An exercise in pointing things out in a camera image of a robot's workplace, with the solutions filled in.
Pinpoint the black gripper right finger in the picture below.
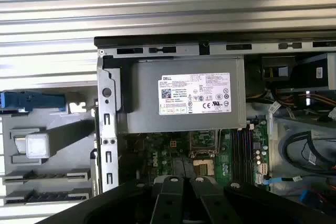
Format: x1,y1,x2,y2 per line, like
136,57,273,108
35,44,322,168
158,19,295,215
189,176,336,224

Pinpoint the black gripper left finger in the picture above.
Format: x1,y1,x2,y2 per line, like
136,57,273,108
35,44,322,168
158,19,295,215
34,175,186,224

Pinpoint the RAM stick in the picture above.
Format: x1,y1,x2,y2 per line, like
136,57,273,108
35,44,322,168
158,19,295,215
25,173,89,182
25,191,91,201

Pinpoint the CPU socket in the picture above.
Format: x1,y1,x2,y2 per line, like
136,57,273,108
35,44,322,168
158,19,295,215
192,157,216,177

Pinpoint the green motherboard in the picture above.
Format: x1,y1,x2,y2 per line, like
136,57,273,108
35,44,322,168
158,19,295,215
118,118,271,192

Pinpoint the metal socket cover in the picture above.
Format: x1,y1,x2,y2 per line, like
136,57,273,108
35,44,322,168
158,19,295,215
188,129,221,157

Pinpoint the grey power supply unit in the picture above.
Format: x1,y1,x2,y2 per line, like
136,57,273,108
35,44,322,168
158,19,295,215
117,56,248,134

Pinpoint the grey parts rack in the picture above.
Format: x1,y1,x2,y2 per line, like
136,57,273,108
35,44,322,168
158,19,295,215
0,90,100,207

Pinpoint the silver square CPU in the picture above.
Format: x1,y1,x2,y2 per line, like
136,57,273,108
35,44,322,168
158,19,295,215
25,133,50,159

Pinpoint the black open PC case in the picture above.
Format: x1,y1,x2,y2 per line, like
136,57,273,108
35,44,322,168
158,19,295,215
93,35,336,204

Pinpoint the hard disk in blue carrier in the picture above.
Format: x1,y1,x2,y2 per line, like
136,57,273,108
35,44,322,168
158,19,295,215
0,90,67,114

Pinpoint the thick black cable loop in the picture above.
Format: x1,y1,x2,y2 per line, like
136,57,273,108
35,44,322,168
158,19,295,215
285,130,336,175

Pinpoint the orange red yellow wire bundle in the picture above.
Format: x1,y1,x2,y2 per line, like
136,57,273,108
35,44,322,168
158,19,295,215
278,91,336,110

